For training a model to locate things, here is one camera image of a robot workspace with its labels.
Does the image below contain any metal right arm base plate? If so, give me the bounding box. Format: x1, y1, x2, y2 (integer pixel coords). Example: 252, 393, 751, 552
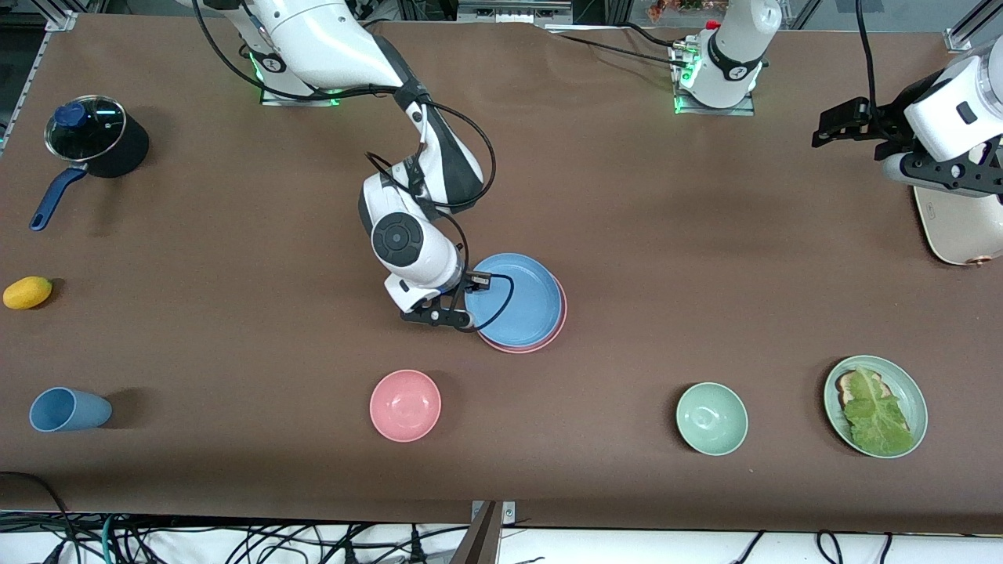
260, 74, 346, 107

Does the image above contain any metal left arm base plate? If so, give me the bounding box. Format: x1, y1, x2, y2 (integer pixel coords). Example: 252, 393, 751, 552
672, 39, 757, 117

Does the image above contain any toasted bread slice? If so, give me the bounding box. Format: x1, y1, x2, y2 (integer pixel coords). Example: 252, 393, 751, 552
835, 371, 886, 408

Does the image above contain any pink bowl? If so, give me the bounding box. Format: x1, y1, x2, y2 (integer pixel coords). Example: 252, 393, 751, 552
369, 369, 442, 443

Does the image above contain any green lettuce leaf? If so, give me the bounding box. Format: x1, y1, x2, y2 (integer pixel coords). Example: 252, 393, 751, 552
842, 367, 916, 457

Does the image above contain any glass lid blue knob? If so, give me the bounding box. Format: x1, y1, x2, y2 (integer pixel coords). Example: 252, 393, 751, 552
45, 95, 127, 163

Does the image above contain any yellow lemon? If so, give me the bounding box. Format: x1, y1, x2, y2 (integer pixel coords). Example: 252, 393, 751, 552
2, 276, 53, 310

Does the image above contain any mint green plate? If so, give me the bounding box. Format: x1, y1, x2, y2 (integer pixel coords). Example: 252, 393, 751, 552
823, 355, 929, 460

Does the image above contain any mint green bowl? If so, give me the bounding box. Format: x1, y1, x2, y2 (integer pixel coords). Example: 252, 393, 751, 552
675, 381, 749, 457

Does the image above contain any brown table cover mat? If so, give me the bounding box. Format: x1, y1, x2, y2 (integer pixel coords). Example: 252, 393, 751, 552
0, 12, 1003, 535

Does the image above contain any blue plate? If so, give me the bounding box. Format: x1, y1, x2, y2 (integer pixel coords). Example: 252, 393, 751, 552
465, 253, 562, 347

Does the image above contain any pink plate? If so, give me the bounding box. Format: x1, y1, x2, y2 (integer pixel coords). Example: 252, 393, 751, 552
478, 274, 567, 355

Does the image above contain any cream white kitchen appliance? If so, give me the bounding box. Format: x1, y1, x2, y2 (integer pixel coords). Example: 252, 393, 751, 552
913, 186, 1003, 267

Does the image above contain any blue cup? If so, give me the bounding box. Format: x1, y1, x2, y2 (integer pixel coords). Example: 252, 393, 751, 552
29, 387, 113, 433

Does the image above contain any black curved floor cable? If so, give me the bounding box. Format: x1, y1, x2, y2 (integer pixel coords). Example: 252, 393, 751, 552
0, 470, 75, 549

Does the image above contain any black pot blue handle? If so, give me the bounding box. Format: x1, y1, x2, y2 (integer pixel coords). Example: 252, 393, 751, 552
29, 94, 150, 233

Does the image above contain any grey metal box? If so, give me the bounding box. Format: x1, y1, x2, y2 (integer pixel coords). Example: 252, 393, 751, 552
457, 0, 573, 24

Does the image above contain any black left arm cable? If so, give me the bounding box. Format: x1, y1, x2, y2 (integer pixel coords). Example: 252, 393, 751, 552
854, 0, 890, 118

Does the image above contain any aluminium frame profile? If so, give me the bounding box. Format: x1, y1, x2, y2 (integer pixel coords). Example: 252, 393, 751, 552
944, 0, 1003, 48
31, 0, 79, 32

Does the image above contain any black left base cable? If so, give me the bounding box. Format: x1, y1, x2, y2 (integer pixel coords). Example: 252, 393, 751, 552
545, 22, 694, 71

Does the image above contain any dark camera stand pole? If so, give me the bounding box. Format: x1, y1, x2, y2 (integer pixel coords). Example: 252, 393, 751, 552
449, 501, 502, 564

